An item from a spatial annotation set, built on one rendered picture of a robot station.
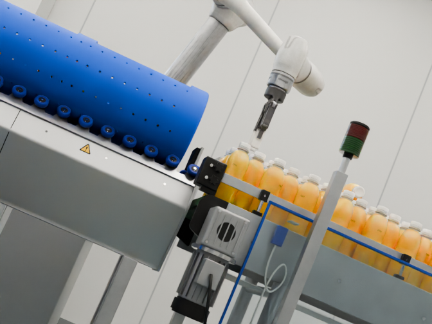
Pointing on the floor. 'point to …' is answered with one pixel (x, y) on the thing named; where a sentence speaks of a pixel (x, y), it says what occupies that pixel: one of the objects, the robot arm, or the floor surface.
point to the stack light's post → (310, 248)
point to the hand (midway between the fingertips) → (255, 141)
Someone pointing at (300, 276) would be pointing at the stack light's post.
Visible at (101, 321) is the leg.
